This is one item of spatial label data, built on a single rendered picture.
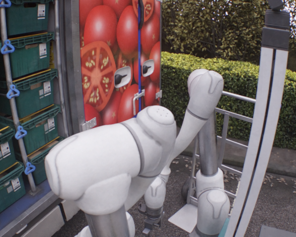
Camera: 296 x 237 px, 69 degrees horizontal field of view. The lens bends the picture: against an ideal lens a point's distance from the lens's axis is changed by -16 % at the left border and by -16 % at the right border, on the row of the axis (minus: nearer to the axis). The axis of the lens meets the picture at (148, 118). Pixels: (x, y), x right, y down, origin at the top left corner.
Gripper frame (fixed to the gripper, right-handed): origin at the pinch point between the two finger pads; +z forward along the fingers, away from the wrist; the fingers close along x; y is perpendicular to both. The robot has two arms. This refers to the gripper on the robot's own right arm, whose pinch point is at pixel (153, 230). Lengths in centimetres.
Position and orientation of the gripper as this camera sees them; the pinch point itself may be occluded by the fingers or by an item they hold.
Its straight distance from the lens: 146.8
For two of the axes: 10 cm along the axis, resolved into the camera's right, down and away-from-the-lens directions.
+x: 5.0, -3.4, 8.0
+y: 8.7, 1.9, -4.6
